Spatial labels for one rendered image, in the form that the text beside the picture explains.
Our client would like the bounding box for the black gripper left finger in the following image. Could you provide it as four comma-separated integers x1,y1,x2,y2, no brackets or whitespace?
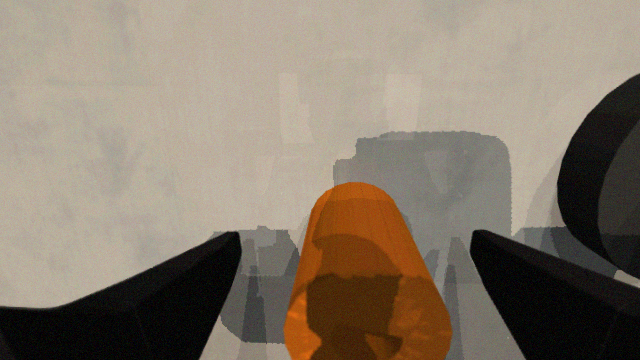
0,232,242,360

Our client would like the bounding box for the dark grey round pedestal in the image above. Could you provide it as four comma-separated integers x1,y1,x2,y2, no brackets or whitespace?
557,73,640,280

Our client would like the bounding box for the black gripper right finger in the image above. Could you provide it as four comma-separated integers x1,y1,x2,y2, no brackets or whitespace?
470,230,640,360

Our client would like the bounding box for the orange knob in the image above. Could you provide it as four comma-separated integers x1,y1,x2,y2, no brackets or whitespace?
284,182,453,360

